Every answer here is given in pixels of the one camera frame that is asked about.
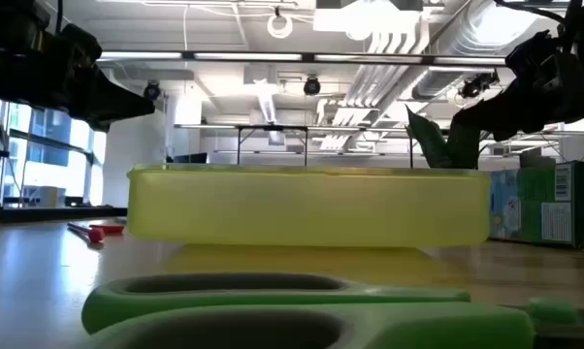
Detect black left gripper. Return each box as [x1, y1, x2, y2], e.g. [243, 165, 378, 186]
[0, 23, 156, 133]

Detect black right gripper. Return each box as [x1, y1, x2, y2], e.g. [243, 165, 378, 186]
[449, 31, 584, 142]

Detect green yellow crayon box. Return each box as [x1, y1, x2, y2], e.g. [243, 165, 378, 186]
[488, 160, 584, 250]

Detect green pencil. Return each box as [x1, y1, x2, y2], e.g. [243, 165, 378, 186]
[67, 221, 106, 244]

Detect green handled scissors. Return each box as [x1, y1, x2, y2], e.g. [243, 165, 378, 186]
[81, 272, 580, 349]

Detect black background folding table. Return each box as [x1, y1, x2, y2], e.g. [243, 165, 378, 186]
[235, 124, 309, 167]

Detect long ceiling light bar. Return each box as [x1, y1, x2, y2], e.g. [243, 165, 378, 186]
[97, 50, 507, 67]

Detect translucent yellow-green pencil case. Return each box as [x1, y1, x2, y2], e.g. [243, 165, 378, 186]
[126, 163, 493, 248]

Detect black ceiling dome camera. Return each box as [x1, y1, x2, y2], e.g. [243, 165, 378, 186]
[303, 74, 322, 97]
[143, 80, 163, 102]

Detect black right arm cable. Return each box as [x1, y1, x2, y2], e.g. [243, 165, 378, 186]
[494, 0, 568, 24]

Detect black aluminium table frame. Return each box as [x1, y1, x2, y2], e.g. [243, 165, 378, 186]
[0, 206, 128, 224]

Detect white coiled ceiling cable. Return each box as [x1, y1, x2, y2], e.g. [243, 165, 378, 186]
[266, 13, 295, 40]

